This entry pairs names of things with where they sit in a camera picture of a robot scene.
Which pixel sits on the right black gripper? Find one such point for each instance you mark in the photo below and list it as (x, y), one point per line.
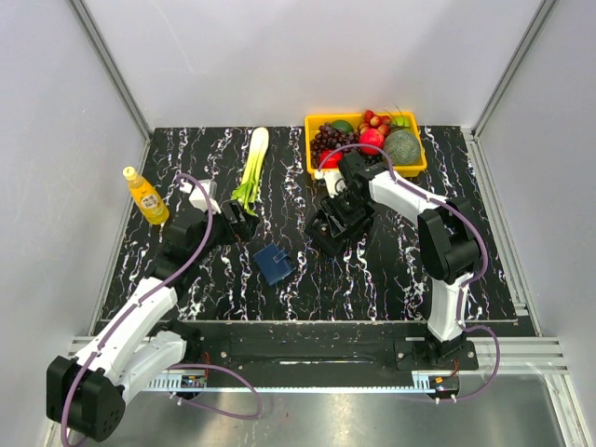
(348, 220)

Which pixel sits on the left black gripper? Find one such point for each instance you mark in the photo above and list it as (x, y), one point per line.
(242, 230)

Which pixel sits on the black plastic card box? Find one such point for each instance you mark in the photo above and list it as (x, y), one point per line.
(330, 235)

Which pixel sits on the blue leather card holder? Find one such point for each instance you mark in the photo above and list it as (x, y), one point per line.
(273, 263)

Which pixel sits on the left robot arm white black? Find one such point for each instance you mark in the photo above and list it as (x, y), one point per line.
(89, 392)

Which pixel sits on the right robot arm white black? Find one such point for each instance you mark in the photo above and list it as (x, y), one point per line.
(452, 250)

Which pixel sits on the celery stalk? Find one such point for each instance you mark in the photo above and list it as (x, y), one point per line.
(247, 192)

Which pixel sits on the dark blueberry cluster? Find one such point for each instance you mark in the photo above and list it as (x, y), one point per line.
(372, 160)

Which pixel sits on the red apple front left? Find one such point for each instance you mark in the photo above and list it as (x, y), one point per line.
(329, 159)

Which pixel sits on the red pink peach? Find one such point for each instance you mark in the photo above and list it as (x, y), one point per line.
(370, 140)

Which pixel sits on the purple grape bunch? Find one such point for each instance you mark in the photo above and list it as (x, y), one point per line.
(328, 138)

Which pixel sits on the green netted melon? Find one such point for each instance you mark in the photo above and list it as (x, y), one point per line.
(402, 147)

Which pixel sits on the green avocado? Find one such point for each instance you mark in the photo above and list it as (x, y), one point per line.
(342, 125)

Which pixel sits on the red cherry cluster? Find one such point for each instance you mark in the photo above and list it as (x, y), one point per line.
(371, 120)

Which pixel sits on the yellow juice bottle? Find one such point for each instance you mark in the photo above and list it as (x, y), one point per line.
(148, 200)

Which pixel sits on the yellow plastic fruit bin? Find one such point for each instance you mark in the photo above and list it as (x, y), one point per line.
(352, 162)

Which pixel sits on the green apple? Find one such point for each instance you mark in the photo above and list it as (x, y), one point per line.
(400, 122)

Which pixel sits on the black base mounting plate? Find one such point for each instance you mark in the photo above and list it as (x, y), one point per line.
(401, 354)

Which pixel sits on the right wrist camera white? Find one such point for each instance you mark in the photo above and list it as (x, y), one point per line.
(334, 181)

